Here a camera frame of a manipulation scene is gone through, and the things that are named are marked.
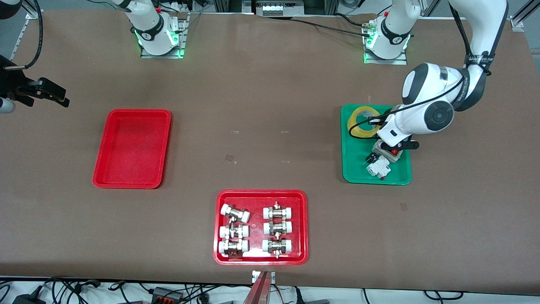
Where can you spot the aluminium frame bar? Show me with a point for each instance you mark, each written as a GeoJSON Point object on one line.
{"type": "Point", "coordinates": [529, 9]}
{"type": "Point", "coordinates": [19, 40]}

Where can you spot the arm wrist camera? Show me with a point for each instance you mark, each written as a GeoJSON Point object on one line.
{"type": "Point", "coordinates": [6, 105]}
{"type": "Point", "coordinates": [409, 145]}

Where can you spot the small silver mounting bracket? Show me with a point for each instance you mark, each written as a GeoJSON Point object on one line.
{"type": "Point", "coordinates": [255, 276]}

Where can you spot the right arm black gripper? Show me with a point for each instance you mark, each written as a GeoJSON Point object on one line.
{"type": "Point", "coordinates": [12, 83]}

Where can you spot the white capped brass pipe fitting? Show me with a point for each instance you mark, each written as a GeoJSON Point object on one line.
{"type": "Point", "coordinates": [277, 246]}
{"type": "Point", "coordinates": [233, 247]}
{"type": "Point", "coordinates": [234, 231]}
{"type": "Point", "coordinates": [278, 211]}
{"type": "Point", "coordinates": [235, 213]}
{"type": "Point", "coordinates": [277, 228]}

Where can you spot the white circuit breaker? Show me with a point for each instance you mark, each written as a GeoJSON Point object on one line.
{"type": "Point", "coordinates": [378, 168]}

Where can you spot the green plastic tray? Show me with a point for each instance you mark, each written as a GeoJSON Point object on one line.
{"type": "Point", "coordinates": [354, 164]}

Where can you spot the silver corner bracket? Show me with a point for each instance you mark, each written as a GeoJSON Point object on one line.
{"type": "Point", "coordinates": [31, 15]}
{"type": "Point", "coordinates": [517, 23]}

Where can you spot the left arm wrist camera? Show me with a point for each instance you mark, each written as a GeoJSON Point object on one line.
{"type": "Point", "coordinates": [409, 145]}

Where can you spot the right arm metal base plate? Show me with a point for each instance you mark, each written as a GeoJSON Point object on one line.
{"type": "Point", "coordinates": [182, 33]}

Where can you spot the small black round buzzer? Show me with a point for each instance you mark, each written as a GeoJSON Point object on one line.
{"type": "Point", "coordinates": [370, 158]}

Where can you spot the black orange connector box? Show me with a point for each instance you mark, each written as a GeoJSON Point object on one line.
{"type": "Point", "coordinates": [166, 294]}

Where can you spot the black power adapter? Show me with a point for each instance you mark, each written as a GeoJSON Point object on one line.
{"type": "Point", "coordinates": [29, 299]}

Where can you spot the red metal extrusion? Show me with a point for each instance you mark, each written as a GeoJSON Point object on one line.
{"type": "Point", "coordinates": [258, 291]}

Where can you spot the grey on-off switch box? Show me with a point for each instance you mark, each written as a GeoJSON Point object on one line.
{"type": "Point", "coordinates": [384, 155]}

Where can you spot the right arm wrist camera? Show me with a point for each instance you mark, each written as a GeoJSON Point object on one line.
{"type": "Point", "coordinates": [6, 105]}

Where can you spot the red plastic tray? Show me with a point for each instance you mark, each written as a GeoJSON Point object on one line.
{"type": "Point", "coordinates": [256, 211]}
{"type": "Point", "coordinates": [130, 152]}

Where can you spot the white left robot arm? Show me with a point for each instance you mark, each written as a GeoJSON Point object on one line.
{"type": "Point", "coordinates": [430, 114]}

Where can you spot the grey power strip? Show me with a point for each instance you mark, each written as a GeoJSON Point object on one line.
{"type": "Point", "coordinates": [280, 9]}

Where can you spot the aluminium frame post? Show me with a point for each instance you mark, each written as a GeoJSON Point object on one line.
{"type": "Point", "coordinates": [217, 5]}

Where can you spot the yellow packing tape roll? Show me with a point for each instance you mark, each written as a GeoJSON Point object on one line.
{"type": "Point", "coordinates": [352, 119]}

